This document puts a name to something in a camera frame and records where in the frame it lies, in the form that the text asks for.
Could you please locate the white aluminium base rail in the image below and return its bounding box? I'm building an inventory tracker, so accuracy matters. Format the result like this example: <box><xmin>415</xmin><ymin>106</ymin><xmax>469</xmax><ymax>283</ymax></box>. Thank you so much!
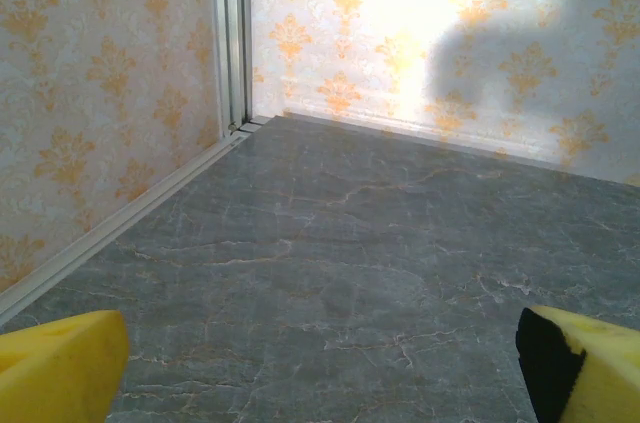
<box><xmin>0</xmin><ymin>130</ymin><xmax>247</xmax><ymax>328</ymax></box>
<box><xmin>244</xmin><ymin>110</ymin><xmax>640</xmax><ymax>187</ymax></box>

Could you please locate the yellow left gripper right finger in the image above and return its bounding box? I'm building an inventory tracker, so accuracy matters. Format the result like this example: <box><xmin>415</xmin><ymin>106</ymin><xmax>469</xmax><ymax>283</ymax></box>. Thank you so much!
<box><xmin>515</xmin><ymin>305</ymin><xmax>640</xmax><ymax>423</ymax></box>

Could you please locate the aluminium corner post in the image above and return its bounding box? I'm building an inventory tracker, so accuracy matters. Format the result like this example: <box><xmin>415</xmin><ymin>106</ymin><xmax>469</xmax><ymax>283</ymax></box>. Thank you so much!
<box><xmin>209</xmin><ymin>0</ymin><xmax>254</xmax><ymax>133</ymax></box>

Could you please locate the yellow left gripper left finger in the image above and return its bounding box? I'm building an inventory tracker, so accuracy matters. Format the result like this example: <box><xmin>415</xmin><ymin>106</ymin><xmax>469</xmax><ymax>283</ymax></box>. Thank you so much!
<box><xmin>0</xmin><ymin>309</ymin><xmax>131</xmax><ymax>423</ymax></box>

